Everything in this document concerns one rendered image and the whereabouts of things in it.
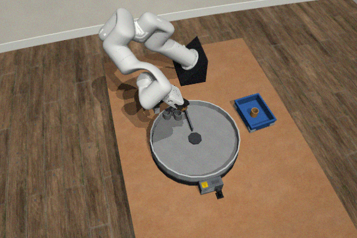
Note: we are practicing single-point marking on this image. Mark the grey round turntable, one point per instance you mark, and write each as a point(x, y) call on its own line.
point(199, 149)

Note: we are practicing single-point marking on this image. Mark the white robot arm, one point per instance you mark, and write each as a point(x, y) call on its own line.
point(155, 33)

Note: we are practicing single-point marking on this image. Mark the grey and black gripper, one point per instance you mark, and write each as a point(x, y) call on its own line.
point(175, 99)

